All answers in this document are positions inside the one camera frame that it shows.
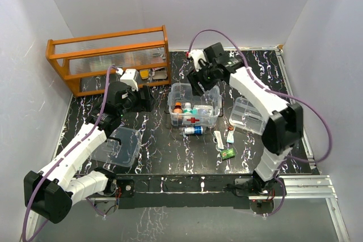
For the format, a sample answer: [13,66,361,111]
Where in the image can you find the cardboard box on shelf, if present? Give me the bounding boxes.
[151,67,168,80]

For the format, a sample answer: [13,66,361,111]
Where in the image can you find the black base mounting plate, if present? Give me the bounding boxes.
[117,174,286,209]

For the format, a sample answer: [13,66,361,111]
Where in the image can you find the yellow item on shelf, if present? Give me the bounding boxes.
[140,69,149,80]

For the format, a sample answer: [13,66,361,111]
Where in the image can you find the white bottle green band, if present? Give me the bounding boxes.
[183,102,193,114]

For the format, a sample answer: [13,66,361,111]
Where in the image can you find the clear box lid with handle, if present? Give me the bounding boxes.
[91,126,142,168]

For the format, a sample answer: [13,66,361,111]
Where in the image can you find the purple cable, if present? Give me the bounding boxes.
[21,65,124,242]
[188,29,333,216]

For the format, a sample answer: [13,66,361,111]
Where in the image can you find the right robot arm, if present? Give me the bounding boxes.
[187,43,303,195]

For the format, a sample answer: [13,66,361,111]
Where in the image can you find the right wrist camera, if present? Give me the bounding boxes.
[187,49,209,72]

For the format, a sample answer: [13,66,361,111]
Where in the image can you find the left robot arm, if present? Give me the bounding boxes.
[24,82,155,223]

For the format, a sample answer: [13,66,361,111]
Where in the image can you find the green small packet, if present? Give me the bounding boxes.
[220,148,236,160]

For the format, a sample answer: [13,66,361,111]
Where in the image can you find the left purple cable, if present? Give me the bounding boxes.
[21,65,124,242]

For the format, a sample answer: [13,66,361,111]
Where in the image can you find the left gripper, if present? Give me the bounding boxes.
[118,84,156,117]

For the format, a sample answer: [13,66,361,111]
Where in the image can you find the clear divider tray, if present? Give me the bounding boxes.
[229,97,266,136]

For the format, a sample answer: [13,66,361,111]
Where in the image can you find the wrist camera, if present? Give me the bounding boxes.
[187,49,209,72]
[116,69,139,91]

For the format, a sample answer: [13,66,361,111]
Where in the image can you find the blue white spray can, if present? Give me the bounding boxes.
[182,126,205,135]

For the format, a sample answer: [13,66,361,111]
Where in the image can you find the clear first aid box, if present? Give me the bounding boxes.
[167,83,222,128]

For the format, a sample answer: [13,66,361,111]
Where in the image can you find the white teal ointment tube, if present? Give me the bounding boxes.
[226,129,234,144]

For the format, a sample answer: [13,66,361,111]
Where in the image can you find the brown bottle orange cap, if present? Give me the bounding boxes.
[172,102,183,114]

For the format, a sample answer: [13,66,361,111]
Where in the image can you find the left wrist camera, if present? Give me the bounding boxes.
[116,69,139,91]

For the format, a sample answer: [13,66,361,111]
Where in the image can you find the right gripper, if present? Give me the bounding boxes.
[187,61,218,97]

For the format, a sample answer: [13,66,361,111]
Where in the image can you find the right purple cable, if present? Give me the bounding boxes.
[188,29,333,216]

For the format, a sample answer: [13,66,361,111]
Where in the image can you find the orange wooden shelf rack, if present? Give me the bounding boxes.
[45,25,171,97]

